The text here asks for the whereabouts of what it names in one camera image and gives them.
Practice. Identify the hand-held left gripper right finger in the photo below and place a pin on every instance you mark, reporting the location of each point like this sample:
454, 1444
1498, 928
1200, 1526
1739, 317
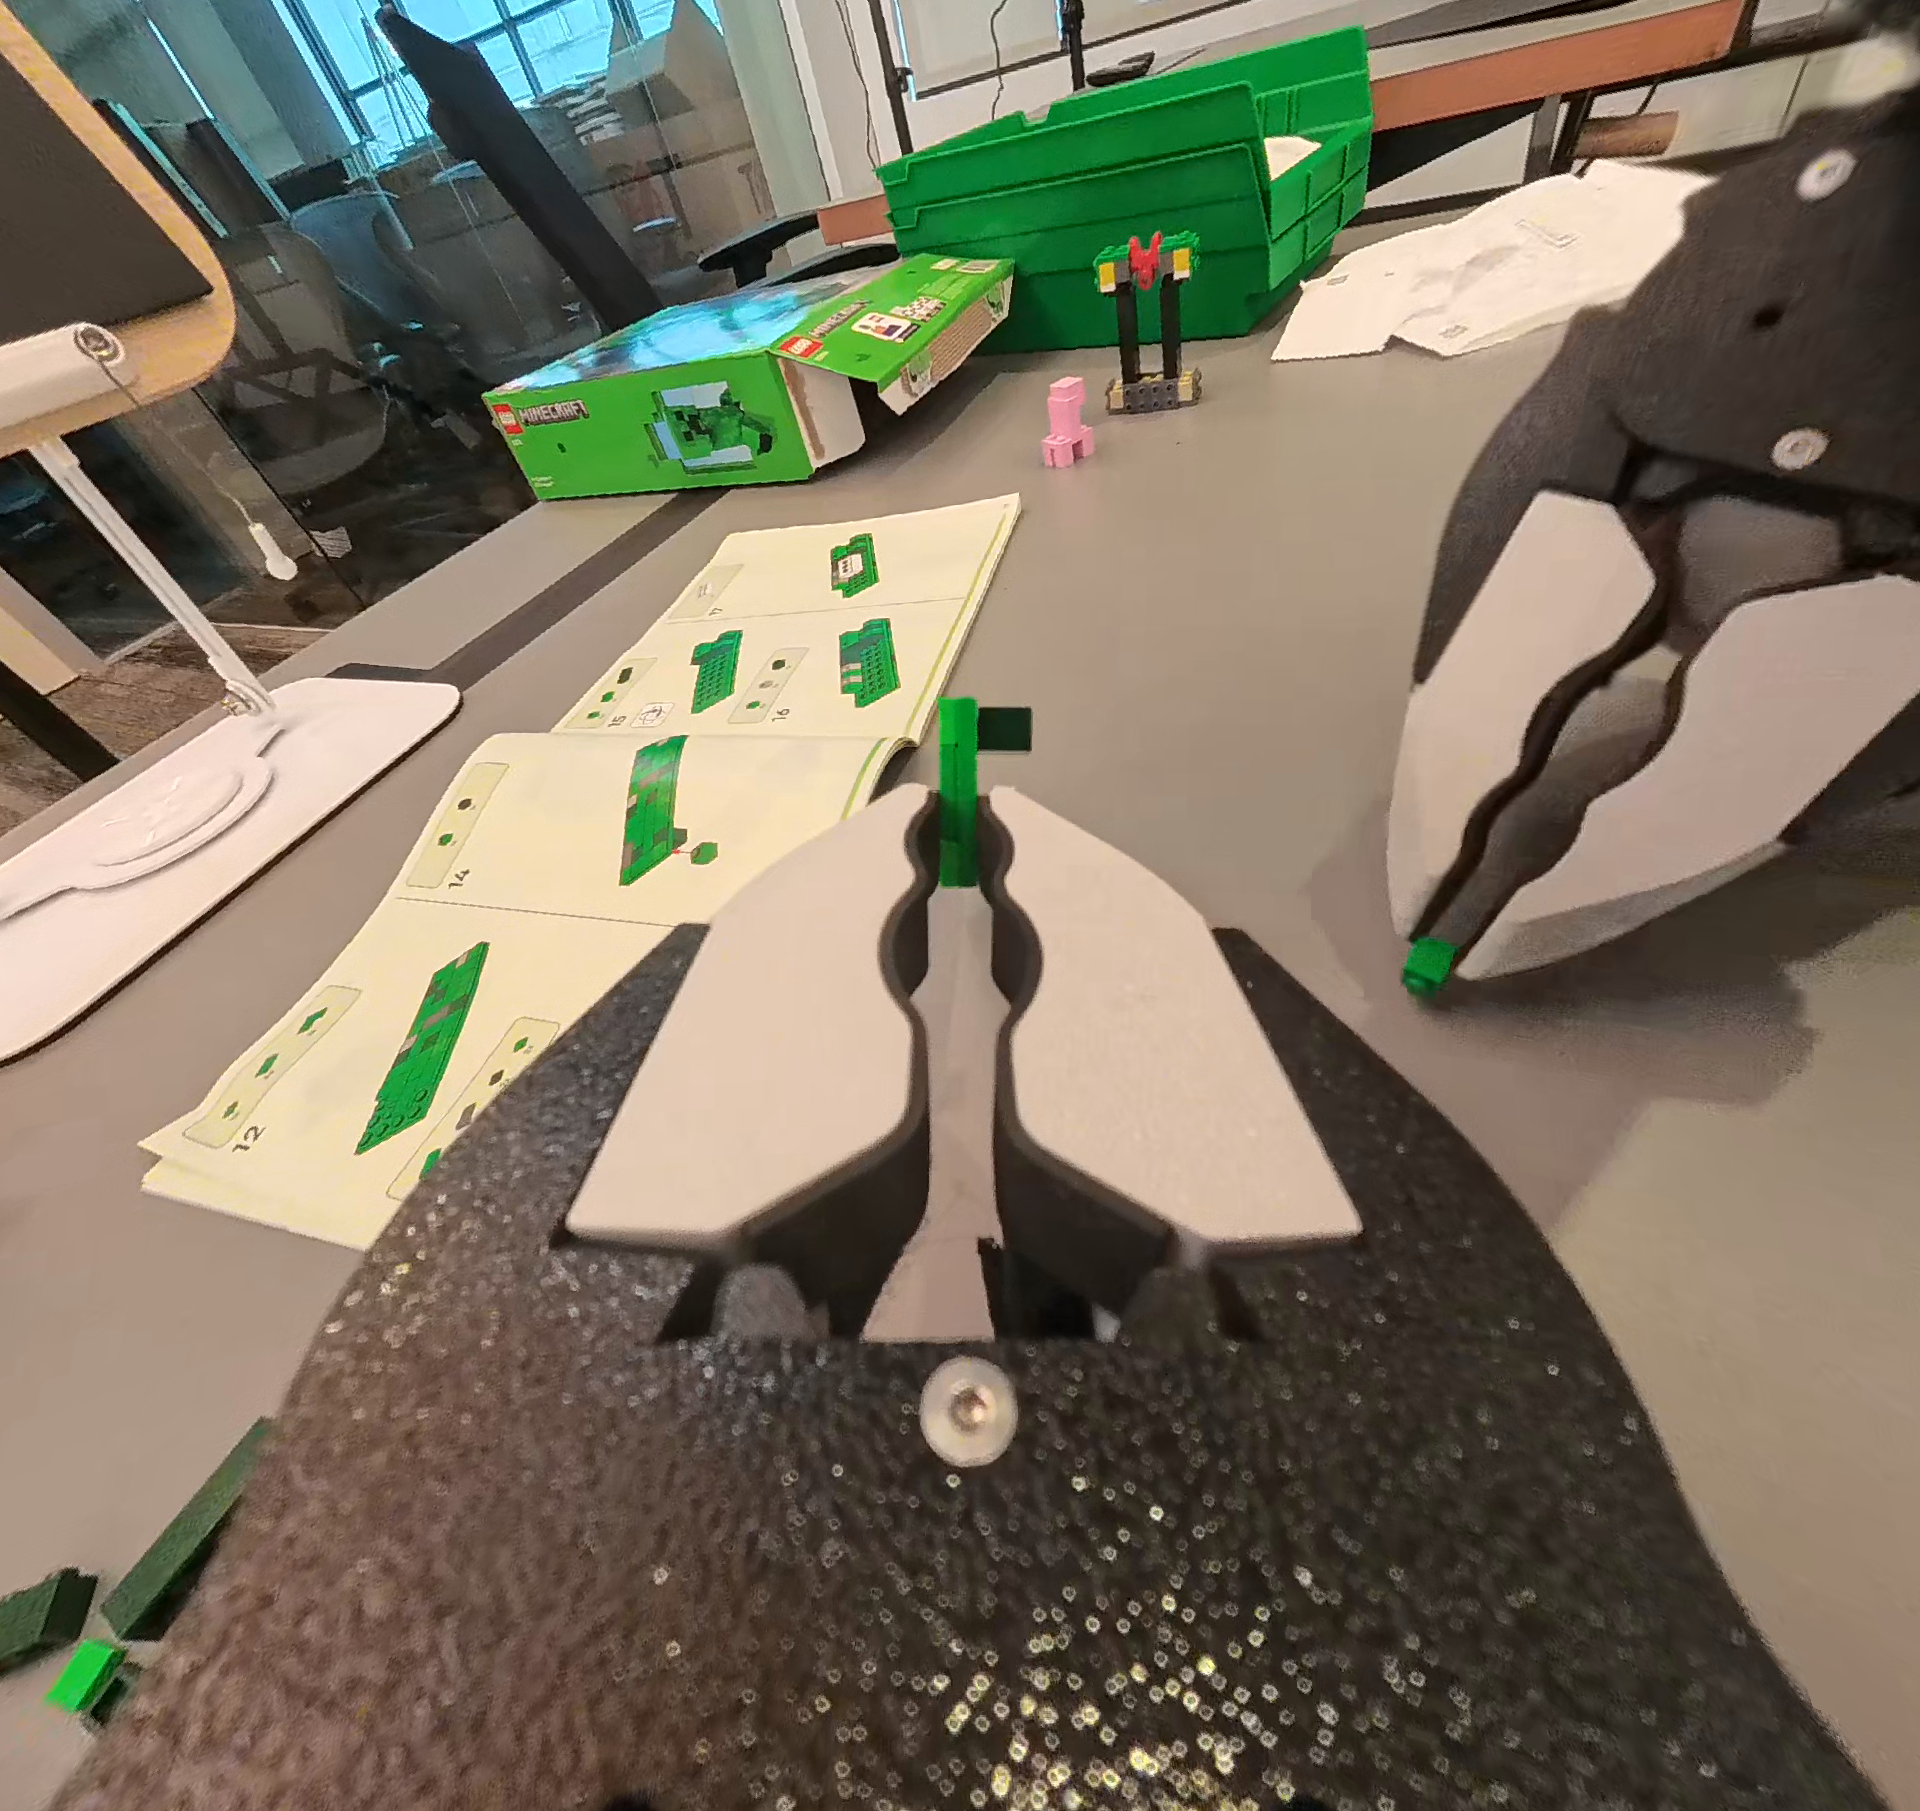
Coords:
1185, 1074

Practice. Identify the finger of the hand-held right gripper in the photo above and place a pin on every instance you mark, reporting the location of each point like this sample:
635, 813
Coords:
1723, 747
1514, 643

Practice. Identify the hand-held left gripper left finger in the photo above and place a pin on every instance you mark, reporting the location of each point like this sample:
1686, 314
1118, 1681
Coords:
750, 1074

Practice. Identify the small bright green brick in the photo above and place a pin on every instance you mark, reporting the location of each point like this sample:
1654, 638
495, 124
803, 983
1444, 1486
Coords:
1429, 963

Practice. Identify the green brick plate assembly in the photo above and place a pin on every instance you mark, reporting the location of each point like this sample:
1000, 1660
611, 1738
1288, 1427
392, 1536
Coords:
958, 820

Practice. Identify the grey desk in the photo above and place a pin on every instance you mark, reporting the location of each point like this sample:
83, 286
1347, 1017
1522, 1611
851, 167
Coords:
1274, 611

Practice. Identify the brown-edged side desk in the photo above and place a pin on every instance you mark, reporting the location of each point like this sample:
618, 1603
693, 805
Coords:
1560, 56

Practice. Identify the white paper sheets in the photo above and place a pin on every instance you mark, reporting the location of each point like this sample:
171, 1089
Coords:
1484, 256

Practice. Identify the open building instruction booklet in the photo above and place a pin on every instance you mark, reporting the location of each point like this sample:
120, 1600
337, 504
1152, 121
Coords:
599, 820

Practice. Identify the black brick tower model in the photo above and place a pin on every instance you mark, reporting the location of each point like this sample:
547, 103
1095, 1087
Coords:
1149, 326

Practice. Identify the pink brick pig figure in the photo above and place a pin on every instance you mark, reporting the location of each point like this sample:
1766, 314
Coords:
1069, 426

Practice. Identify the black board on white stand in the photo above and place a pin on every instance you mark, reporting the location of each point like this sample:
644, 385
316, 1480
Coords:
225, 805

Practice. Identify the green plastic bin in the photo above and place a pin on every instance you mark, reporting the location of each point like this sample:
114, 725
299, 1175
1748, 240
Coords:
1109, 176

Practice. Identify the green toy set box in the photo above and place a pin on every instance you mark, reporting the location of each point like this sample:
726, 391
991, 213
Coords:
630, 414

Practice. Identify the pile of loose small bricks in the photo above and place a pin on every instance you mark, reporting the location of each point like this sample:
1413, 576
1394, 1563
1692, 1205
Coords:
165, 1541

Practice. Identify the black office chair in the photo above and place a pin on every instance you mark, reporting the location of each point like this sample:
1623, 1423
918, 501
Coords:
495, 162

